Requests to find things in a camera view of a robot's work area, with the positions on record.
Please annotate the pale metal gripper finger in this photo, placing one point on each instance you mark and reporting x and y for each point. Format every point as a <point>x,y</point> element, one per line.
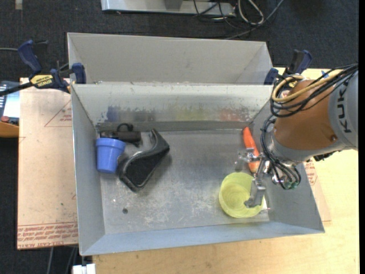
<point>256,194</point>
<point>247,156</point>

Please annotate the orange toy carrot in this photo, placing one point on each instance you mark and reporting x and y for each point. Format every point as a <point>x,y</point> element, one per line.
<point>249,141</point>

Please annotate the yellow translucent plastic cup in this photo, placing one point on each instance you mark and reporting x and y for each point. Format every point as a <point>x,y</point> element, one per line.
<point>235,195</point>

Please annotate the grey metal bin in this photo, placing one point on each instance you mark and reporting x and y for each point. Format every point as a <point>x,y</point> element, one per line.
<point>182,175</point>

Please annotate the black curved plastic scoop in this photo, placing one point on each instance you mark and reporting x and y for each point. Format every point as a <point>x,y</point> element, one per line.
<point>142,164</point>

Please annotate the dark brown block, black loop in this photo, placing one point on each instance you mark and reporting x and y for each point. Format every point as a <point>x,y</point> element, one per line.
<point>129,136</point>

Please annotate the blue plastic cup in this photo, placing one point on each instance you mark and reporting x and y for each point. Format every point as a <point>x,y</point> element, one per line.
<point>108,154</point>

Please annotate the brown cardboard board, red print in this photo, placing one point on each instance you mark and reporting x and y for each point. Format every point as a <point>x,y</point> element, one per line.
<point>45,167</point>

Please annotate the black cylinder on white bracket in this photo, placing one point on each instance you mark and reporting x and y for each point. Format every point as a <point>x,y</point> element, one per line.
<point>325,156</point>

